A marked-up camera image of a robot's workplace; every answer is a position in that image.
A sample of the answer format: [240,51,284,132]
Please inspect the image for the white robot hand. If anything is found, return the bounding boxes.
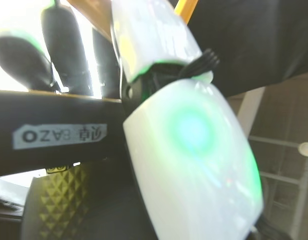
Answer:
[0,0,266,240]

